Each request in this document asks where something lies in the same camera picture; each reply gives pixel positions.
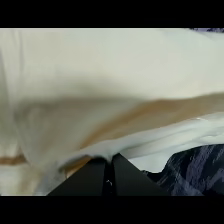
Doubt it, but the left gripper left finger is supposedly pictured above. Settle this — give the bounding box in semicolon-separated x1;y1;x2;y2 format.
47;157;110;197

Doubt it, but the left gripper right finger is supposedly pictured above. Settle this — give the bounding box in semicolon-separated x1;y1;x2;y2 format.
111;152;172;197

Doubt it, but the cream garment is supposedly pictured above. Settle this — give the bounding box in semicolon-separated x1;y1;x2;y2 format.
0;28;224;197

